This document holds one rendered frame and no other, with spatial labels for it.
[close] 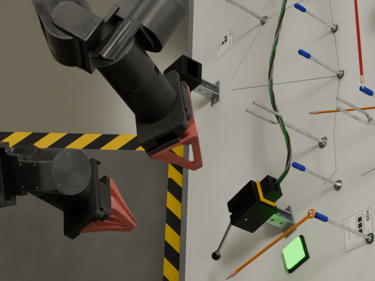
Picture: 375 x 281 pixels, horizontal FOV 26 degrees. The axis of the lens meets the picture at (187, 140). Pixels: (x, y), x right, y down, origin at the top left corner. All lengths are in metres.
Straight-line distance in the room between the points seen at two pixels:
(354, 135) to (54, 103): 1.67
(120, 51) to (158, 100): 0.08
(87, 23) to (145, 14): 0.07
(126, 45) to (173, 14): 0.07
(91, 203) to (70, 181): 0.10
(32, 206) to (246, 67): 1.20
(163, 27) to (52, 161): 0.21
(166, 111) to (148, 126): 0.03
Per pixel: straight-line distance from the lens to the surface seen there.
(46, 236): 2.43
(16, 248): 2.43
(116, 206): 1.10
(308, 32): 1.35
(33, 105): 2.71
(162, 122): 0.97
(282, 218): 1.17
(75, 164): 0.99
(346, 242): 1.10
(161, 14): 0.96
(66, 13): 0.95
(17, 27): 2.95
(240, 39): 1.51
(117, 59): 0.92
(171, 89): 0.98
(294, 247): 1.15
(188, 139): 0.98
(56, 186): 0.97
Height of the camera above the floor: 2.11
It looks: 55 degrees down
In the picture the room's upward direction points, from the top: straight up
